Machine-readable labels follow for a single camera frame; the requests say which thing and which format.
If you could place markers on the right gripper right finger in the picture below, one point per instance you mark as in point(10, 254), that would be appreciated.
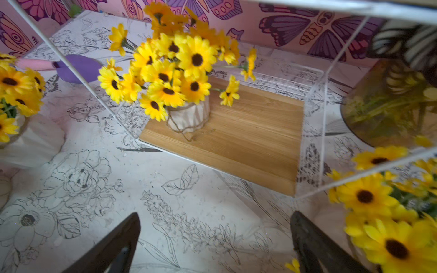
point(316, 252)

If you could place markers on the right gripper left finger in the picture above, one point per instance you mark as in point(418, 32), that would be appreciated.
point(114, 253)

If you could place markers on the sunflower pot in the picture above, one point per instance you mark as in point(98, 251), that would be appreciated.
point(28, 140)
point(171, 69)
point(391, 220)

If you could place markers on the leafy plant in glass vase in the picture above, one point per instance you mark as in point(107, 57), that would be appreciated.
point(396, 101)

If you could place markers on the purple pink garden trowel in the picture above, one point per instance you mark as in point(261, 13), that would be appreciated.
point(87, 67)

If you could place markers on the white wire shelf rack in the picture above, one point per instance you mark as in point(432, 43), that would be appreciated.
point(249, 129)

